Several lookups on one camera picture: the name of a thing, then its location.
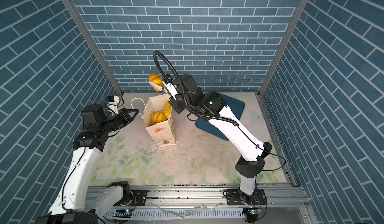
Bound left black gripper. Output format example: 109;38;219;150
99;108;139;135

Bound white printed paper bag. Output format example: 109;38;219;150
130;94;176;148

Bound silver metal tongs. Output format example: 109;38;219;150
149;82;177;100

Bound small round croissant top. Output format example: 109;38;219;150
149;74;164;92

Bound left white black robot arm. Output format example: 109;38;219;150
36;104;139;224

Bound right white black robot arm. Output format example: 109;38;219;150
163;75;272;205

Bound dark blue tray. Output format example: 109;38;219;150
195;92;246;141

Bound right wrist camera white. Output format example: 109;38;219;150
165;83;178;100

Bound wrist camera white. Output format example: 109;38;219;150
103;96;124;115
165;83;178;100

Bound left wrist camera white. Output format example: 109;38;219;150
103;96;124;115

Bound right aluminium corner post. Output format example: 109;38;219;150
258;0;317;97

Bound aluminium corner post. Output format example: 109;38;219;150
258;0;317;97
61;0;123;96

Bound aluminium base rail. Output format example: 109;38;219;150
84;185;317;224

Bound left aluminium corner post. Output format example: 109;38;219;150
61;0;123;96

